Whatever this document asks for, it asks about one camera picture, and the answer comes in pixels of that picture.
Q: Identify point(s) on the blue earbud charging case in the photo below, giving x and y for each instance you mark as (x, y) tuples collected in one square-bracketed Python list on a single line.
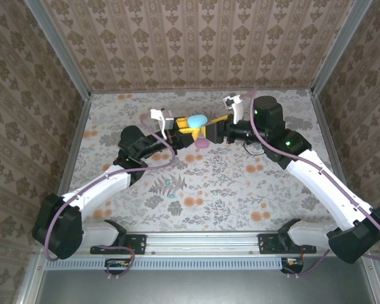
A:
[(197, 120)]

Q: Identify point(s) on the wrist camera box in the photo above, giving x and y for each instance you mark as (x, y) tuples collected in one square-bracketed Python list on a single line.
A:
[(164, 122), (236, 104)]

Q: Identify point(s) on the aluminium table edge rail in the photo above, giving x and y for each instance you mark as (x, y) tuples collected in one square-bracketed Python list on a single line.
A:
[(78, 133), (325, 126)]

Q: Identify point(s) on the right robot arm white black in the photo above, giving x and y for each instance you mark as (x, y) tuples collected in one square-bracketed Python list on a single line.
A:
[(329, 196)]

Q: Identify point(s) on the black connector box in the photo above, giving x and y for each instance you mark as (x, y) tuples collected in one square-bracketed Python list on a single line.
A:
[(117, 267), (296, 267)]

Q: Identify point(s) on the floral table cloth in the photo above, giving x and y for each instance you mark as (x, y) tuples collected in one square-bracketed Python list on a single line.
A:
[(240, 206)]

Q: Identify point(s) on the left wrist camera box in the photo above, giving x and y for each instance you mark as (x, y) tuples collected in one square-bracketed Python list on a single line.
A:
[(164, 122)]

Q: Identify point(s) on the grey metal sheet panel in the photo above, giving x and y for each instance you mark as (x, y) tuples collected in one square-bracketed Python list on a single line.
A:
[(202, 288)]

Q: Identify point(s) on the aluminium frame post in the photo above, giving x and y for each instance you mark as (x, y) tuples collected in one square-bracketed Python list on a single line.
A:
[(59, 47), (339, 47)]

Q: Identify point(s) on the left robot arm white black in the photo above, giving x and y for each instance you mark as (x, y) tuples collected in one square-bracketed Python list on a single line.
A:
[(98, 187)]

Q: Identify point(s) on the pink earbud charging case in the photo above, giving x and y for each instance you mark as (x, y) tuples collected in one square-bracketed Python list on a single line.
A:
[(202, 144)]

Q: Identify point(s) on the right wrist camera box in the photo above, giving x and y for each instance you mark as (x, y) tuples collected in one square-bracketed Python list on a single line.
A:
[(236, 104)]

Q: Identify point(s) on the wide aluminium extrusion beam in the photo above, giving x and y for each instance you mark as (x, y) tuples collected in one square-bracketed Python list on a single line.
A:
[(202, 244)]

